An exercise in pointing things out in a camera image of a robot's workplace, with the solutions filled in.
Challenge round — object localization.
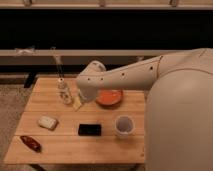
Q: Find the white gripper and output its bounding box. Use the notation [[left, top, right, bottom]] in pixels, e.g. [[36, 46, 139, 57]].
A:
[[73, 82, 98, 111]]

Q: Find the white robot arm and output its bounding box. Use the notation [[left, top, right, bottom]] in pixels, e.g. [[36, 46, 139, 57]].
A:
[[76, 48, 213, 171]]

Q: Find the orange ceramic bowl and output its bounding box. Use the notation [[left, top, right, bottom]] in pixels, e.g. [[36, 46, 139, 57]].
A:
[[95, 90, 123, 107]]

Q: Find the black rectangular tray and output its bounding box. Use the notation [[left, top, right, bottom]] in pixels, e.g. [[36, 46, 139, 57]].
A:
[[78, 124, 102, 136]]

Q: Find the wooden table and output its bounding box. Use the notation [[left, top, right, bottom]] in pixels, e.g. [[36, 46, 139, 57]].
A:
[[4, 78, 145, 164]]

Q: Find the white wrapped block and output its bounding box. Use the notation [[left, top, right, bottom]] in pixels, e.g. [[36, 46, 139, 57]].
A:
[[38, 116, 58, 130]]

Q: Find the white cup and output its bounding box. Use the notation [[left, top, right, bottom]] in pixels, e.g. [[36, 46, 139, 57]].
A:
[[114, 115, 135, 138]]

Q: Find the clear plastic wrap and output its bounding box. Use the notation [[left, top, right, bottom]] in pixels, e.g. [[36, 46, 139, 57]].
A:
[[15, 46, 35, 56]]

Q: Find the grey long bench rail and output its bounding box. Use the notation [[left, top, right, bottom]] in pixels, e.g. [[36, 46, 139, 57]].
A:
[[0, 49, 188, 66]]

